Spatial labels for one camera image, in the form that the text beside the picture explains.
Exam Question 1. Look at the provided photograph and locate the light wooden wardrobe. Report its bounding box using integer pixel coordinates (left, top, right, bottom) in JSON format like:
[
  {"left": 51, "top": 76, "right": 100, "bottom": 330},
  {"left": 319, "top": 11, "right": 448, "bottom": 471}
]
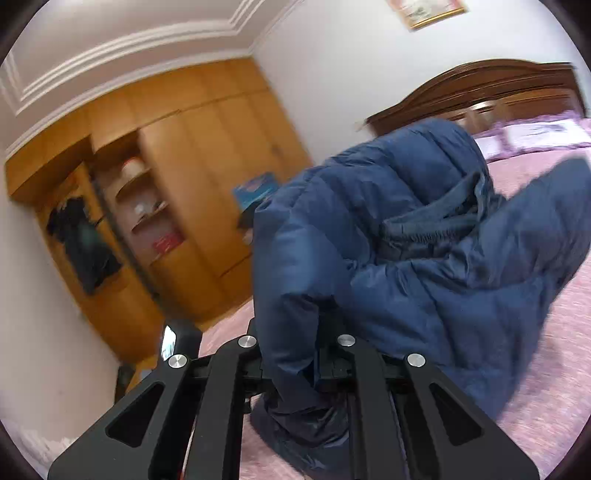
[{"left": 4, "top": 58, "right": 315, "bottom": 366}]

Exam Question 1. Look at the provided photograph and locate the bed with pink floral bedspread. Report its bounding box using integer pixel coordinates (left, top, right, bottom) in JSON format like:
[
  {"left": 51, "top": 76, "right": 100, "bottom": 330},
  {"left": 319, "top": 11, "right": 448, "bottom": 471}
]
[{"left": 198, "top": 154, "right": 591, "bottom": 480}]

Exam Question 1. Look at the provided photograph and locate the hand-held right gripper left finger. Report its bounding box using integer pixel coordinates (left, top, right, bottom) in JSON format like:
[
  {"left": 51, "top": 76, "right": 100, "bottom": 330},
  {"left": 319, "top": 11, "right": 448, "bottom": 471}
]
[{"left": 47, "top": 335, "right": 265, "bottom": 480}]

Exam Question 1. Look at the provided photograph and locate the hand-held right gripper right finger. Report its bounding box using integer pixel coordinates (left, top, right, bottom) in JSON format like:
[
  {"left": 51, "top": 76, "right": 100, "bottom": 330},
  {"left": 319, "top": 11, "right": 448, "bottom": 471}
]
[{"left": 318, "top": 333, "right": 540, "bottom": 480}]

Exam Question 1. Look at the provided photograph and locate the dark wooden headboard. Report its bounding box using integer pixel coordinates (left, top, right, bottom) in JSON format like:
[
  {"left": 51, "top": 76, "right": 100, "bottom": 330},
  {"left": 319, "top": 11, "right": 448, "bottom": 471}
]
[{"left": 367, "top": 59, "right": 588, "bottom": 139}]

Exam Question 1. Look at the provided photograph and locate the dark hanging garment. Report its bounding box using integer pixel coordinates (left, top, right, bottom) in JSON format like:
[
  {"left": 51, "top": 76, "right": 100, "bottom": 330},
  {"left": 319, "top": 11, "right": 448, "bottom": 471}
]
[{"left": 46, "top": 195, "right": 124, "bottom": 297}]

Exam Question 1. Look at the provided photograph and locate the framed wall picture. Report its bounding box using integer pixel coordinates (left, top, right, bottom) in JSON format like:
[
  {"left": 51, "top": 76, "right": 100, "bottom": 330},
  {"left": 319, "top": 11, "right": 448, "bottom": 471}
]
[{"left": 387, "top": 0, "right": 468, "bottom": 31}]

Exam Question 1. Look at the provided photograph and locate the blue picture board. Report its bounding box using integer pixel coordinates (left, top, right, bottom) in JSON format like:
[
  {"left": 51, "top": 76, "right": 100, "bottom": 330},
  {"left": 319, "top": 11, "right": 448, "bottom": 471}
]
[{"left": 232, "top": 172, "right": 279, "bottom": 212}]

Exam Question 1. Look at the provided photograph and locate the navy blue puffer jacket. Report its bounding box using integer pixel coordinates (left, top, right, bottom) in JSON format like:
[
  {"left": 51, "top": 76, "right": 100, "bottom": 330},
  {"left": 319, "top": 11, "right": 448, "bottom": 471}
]
[{"left": 252, "top": 117, "right": 591, "bottom": 476}]

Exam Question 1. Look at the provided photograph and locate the purple ruffled pillow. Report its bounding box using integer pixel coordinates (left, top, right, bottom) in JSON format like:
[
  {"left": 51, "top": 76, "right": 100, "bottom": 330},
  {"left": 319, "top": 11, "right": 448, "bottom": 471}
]
[
  {"left": 475, "top": 129, "right": 507, "bottom": 161},
  {"left": 502, "top": 118, "right": 591, "bottom": 154}
]

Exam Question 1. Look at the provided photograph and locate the round beige box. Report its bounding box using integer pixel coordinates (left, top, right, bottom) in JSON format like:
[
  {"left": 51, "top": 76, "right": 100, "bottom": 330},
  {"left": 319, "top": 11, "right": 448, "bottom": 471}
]
[{"left": 119, "top": 157, "right": 147, "bottom": 182}]

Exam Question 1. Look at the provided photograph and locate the flat red box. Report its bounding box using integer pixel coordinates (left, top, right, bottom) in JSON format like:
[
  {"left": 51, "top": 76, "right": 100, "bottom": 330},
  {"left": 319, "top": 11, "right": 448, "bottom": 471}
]
[{"left": 152, "top": 232, "right": 184, "bottom": 256}]

